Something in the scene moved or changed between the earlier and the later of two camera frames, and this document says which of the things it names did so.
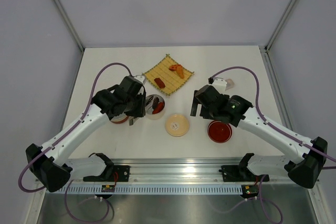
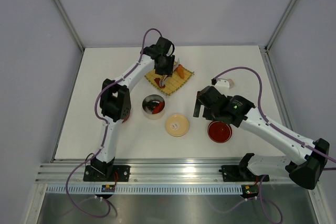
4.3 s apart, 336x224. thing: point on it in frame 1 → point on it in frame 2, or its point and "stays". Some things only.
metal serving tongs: [132, 119] → [164, 77]
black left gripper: [140, 111] → [168, 70]
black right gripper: [196, 102] stays
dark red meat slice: [159, 82] stays
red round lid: [219, 132] stays
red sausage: [159, 107] stays
